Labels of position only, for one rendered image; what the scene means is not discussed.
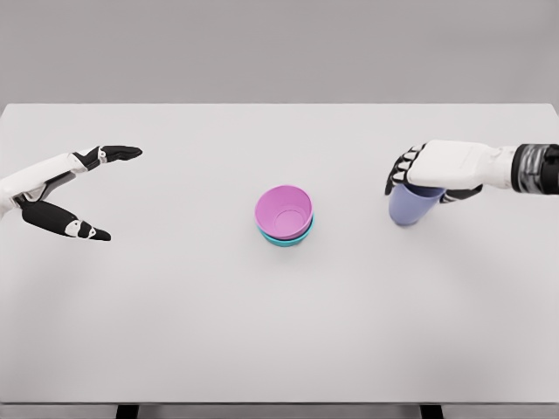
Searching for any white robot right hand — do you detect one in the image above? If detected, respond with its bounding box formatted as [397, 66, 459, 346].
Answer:
[383, 139, 500, 205]

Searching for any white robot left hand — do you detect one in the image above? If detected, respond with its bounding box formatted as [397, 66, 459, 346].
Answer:
[10, 145, 144, 243]

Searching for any lavender plastic cup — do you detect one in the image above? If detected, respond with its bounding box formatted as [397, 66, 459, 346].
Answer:
[388, 182, 447, 228]

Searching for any pink plastic bowl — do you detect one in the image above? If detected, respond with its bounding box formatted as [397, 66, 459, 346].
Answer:
[253, 184, 315, 241]

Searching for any teal plastic bowl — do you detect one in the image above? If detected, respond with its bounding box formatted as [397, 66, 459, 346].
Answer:
[256, 212, 317, 251]

